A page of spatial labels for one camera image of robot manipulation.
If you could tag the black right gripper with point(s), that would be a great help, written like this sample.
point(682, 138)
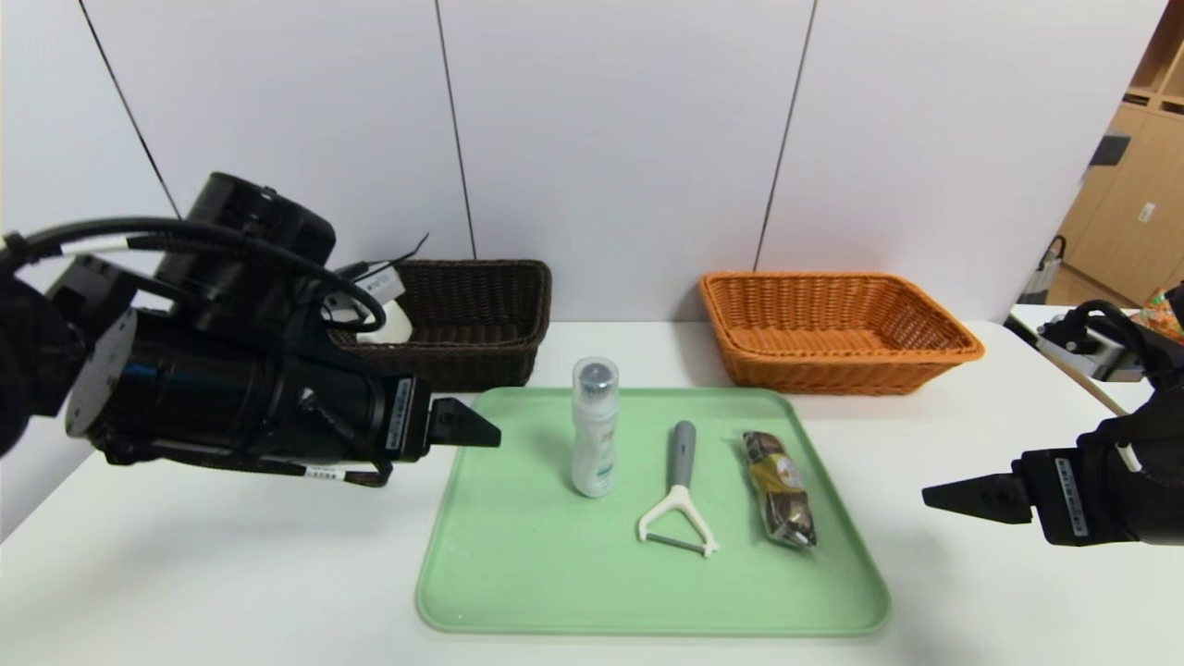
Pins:
point(1064, 497)

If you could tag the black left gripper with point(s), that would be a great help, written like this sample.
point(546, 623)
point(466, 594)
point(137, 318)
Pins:
point(407, 418)

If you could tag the white soap bar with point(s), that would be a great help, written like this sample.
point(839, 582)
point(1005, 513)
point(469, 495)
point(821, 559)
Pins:
point(393, 328)

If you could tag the white bottle clear cap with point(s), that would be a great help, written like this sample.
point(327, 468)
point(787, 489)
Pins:
point(592, 453)

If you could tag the brown gold snack packet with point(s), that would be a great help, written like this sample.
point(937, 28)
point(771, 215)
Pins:
point(782, 490)

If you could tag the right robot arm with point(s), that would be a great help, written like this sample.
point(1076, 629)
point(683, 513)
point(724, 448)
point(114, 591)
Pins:
point(1152, 462)

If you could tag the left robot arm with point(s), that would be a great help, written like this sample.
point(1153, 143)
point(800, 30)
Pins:
point(213, 388)

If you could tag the dark brown wicker basket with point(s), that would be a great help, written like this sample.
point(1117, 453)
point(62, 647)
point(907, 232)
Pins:
point(490, 314)

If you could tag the orange wicker basket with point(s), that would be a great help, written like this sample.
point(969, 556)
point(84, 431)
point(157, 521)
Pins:
point(832, 375)

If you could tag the green plastic tray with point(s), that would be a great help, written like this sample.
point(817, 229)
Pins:
point(573, 573)

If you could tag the orange snack bag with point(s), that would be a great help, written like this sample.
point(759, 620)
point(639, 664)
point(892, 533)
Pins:
point(1165, 310)

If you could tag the wooden cabinet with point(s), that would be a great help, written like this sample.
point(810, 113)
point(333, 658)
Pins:
point(1128, 213)

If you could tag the black sign plate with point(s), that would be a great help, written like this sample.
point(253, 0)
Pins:
point(1110, 150)

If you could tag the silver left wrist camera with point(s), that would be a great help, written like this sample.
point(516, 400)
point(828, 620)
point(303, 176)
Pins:
point(387, 285)

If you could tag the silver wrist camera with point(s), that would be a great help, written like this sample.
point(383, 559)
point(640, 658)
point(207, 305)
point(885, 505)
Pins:
point(387, 285)
point(1096, 356)

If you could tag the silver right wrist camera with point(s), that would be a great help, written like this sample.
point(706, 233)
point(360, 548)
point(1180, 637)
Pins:
point(1096, 356)

